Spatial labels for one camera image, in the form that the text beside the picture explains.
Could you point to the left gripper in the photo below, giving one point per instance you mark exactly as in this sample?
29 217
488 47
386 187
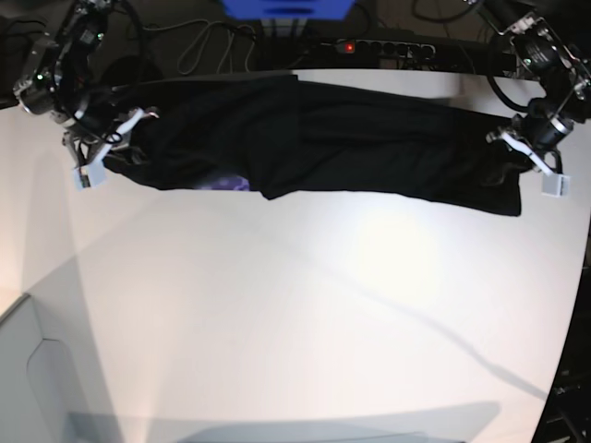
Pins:
535 138

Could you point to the black T-shirt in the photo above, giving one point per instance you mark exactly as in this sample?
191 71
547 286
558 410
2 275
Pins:
283 135

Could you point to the black power strip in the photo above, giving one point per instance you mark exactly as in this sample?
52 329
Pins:
432 55

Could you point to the black round object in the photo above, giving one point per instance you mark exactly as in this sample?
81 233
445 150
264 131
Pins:
125 70

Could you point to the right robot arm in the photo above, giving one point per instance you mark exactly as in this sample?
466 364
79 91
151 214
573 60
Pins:
57 79

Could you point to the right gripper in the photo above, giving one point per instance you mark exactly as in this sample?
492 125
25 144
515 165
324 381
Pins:
83 146

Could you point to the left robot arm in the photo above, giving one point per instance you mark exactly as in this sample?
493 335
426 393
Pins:
552 44

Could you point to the blue plastic box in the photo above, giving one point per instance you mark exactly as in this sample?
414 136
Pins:
291 9

